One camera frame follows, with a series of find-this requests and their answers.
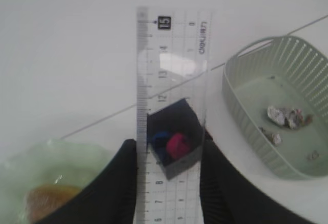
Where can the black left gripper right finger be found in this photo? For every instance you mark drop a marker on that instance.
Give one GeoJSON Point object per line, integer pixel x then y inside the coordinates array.
{"type": "Point", "coordinates": [228, 197]}

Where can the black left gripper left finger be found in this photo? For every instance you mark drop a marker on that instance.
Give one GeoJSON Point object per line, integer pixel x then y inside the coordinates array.
{"type": "Point", "coordinates": [109, 198]}

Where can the sugared bread roll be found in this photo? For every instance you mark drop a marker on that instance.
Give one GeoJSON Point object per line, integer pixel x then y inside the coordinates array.
{"type": "Point", "coordinates": [45, 199]}

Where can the red pencil sharpener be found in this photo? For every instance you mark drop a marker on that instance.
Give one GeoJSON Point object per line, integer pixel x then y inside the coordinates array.
{"type": "Point", "coordinates": [178, 146]}

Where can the blue pencil sharpener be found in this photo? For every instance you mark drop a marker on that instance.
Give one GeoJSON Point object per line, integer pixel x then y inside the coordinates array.
{"type": "Point", "coordinates": [160, 139]}

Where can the clear plastic ruler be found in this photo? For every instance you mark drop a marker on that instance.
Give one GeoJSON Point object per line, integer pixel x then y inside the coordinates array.
{"type": "Point", "coordinates": [172, 54]}

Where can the black mesh pen holder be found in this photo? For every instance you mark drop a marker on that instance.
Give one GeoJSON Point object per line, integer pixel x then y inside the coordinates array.
{"type": "Point", "coordinates": [178, 117]}

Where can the green plastic basket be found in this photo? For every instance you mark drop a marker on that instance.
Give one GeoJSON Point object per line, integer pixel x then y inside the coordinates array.
{"type": "Point", "coordinates": [286, 72]}

